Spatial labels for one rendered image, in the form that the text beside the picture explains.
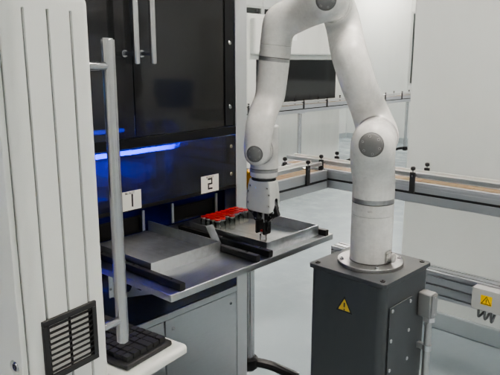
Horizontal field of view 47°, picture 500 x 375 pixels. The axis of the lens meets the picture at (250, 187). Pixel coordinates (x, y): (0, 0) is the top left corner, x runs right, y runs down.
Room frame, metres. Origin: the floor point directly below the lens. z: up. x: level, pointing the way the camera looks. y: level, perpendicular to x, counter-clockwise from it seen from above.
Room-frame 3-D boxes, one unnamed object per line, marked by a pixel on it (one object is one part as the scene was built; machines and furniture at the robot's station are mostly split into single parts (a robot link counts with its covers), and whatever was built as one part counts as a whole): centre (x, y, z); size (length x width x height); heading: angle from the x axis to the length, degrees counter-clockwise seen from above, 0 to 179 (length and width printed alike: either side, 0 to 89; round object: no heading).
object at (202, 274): (1.74, 0.14, 0.87); 0.70 x 0.48 x 0.02; 138
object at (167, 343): (1.27, 0.38, 0.82); 0.40 x 0.14 x 0.02; 55
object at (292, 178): (2.49, -0.09, 0.92); 0.69 x 0.16 x 0.16; 138
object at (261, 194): (1.72, -0.04, 1.05); 0.10 x 0.08 x 0.11; 48
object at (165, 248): (1.66, 0.30, 0.90); 0.34 x 0.26 x 0.04; 48
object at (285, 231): (1.84, -0.01, 0.90); 0.34 x 0.26 x 0.04; 48
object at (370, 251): (1.62, -0.35, 0.95); 0.19 x 0.19 x 0.18
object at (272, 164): (1.71, -0.04, 1.19); 0.09 x 0.08 x 0.13; 164
